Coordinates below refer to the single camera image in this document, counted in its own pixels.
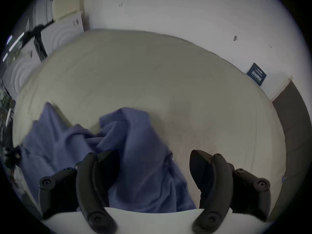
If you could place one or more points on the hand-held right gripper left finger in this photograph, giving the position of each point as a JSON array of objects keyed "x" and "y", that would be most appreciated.
[{"x": 85, "y": 186}]

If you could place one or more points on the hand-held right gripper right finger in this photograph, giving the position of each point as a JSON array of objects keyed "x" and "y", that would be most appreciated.
[{"x": 217, "y": 186}]

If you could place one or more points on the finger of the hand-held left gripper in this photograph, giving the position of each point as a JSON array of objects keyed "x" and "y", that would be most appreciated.
[{"x": 11, "y": 155}]

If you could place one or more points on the blue shirt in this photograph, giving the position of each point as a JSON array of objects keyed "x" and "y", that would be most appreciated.
[{"x": 143, "y": 164}]

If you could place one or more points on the white washing machine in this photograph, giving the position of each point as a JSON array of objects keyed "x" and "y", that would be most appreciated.
[
  {"x": 64, "y": 32},
  {"x": 20, "y": 68}
]

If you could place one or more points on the black tripod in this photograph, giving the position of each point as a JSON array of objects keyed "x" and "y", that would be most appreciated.
[{"x": 36, "y": 39}]

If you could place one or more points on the bed with beige sheet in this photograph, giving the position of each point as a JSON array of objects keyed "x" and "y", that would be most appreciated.
[{"x": 160, "y": 82}]

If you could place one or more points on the dark blue card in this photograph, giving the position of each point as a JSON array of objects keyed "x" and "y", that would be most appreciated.
[{"x": 256, "y": 73}]

